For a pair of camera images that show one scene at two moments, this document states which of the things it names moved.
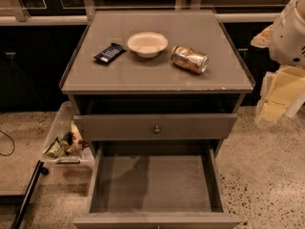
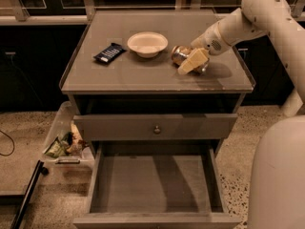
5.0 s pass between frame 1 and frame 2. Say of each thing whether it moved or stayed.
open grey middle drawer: stayed
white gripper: moved
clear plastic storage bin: stayed
